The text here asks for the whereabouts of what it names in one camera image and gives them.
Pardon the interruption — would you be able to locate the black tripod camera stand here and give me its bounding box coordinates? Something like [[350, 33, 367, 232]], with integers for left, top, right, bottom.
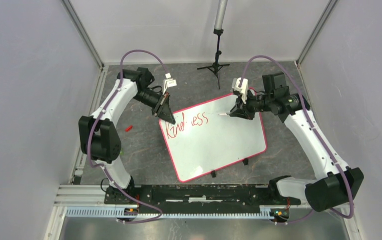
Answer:
[[197, 0, 230, 89]]

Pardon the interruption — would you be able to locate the white slotted cable duct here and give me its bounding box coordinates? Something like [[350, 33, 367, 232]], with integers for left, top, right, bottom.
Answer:
[[65, 206, 289, 220]]

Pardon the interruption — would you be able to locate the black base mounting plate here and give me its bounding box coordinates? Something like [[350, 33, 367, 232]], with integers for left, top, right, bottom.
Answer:
[[104, 184, 301, 215]]

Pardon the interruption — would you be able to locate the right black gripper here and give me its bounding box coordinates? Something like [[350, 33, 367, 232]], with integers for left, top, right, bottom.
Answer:
[[230, 88, 274, 120]]

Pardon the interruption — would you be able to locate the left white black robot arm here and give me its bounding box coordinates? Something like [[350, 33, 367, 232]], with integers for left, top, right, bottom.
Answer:
[[78, 67, 176, 204]]

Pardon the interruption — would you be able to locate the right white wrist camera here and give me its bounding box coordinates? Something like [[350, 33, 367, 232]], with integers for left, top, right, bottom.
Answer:
[[232, 77, 249, 104]]

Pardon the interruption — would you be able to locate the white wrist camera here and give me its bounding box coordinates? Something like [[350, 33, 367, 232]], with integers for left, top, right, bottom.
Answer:
[[162, 73, 177, 94], [232, 77, 249, 104]]

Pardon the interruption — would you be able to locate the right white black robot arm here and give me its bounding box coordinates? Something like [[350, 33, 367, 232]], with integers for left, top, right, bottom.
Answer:
[[228, 72, 364, 212]]

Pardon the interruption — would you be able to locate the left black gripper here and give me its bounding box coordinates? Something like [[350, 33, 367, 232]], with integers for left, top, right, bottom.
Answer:
[[133, 89, 175, 125]]

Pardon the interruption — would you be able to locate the pink-framed whiteboard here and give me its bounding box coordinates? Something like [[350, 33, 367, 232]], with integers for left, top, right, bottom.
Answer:
[[159, 93, 267, 183]]

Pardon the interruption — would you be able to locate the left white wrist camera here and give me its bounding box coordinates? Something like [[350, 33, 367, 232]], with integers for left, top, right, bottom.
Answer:
[[162, 73, 177, 94]]

